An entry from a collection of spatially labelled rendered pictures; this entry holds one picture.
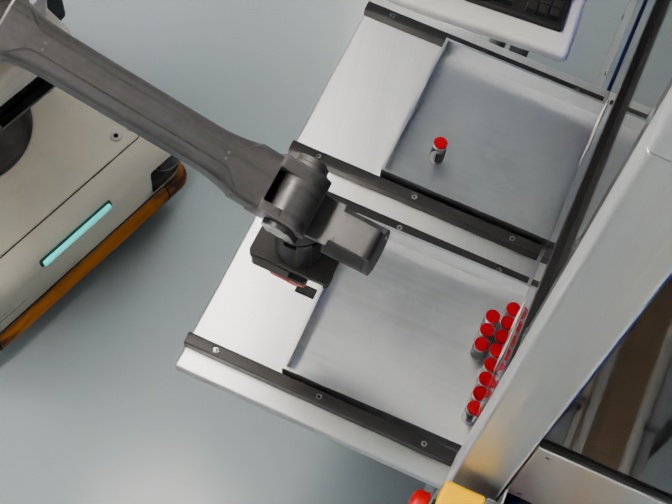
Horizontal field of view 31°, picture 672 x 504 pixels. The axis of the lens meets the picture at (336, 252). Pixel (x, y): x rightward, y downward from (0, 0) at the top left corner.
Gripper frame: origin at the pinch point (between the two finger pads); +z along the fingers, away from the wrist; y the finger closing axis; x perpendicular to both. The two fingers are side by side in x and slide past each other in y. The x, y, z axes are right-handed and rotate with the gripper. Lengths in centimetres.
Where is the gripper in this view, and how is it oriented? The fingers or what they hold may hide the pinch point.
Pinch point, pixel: (296, 278)
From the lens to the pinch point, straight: 152.8
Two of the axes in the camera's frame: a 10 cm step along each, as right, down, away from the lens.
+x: 4.1, -8.1, 4.2
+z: -0.6, 4.4, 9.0
